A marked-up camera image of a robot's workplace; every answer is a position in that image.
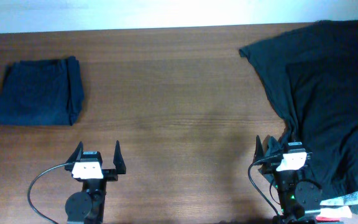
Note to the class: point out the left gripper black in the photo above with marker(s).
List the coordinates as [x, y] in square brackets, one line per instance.
[111, 175]

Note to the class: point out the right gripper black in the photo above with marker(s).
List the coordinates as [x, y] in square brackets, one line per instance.
[266, 170]

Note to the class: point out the black t-shirt with white print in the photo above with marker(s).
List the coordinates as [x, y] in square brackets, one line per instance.
[310, 76]

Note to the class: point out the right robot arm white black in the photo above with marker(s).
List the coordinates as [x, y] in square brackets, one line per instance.
[298, 197]

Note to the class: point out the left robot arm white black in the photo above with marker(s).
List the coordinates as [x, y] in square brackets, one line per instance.
[87, 205]

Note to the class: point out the folded navy blue garment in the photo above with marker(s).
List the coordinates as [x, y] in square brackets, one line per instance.
[42, 93]

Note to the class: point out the red white garment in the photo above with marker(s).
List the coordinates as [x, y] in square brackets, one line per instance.
[334, 214]

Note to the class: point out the white grey patterned garment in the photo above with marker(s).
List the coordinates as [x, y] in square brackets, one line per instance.
[346, 200]

